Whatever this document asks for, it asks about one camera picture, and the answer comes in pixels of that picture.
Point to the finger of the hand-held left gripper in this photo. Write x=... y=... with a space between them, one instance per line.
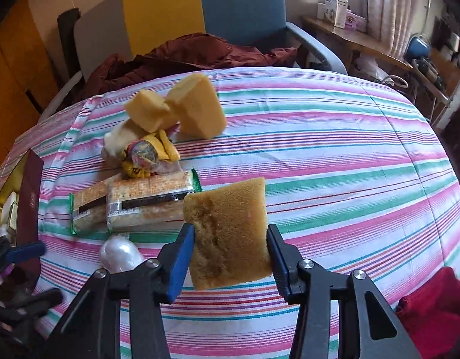
x=26 y=251
x=39 y=301

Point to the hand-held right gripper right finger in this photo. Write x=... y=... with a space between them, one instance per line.
x=280 y=265

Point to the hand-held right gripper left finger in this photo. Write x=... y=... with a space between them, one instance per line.
x=179 y=265

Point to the gold metal tin tray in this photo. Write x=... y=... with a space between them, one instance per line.
x=30 y=194

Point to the white plastic bundle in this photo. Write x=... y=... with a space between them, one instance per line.
x=119 y=254

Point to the brown sponge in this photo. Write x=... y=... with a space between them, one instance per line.
x=230 y=228

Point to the cream soft lump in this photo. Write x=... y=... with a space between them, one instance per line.
x=116 y=142

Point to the large yellow sponge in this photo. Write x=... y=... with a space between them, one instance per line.
x=200 y=108

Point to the yellow snack packet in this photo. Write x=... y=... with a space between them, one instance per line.
x=166 y=149

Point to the small yellow sponge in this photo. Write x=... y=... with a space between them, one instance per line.
x=147 y=112

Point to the red cloth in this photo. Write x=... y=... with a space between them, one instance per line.
x=435 y=306

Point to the wooden wardrobe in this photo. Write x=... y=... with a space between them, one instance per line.
x=13 y=63

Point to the dark red jacket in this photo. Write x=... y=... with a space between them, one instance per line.
x=200 y=54

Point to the white plastic bag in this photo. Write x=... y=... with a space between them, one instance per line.
x=368 y=66

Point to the wooden desk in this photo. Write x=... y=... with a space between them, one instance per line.
x=349 y=35

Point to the cluttered shelf unit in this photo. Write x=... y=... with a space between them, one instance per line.
x=450 y=82

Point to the pink tissue box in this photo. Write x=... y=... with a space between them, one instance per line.
x=355 y=20

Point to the white carton box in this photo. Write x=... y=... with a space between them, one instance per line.
x=336 y=7

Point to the grey yellow blue chair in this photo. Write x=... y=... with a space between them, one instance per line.
x=237 y=3

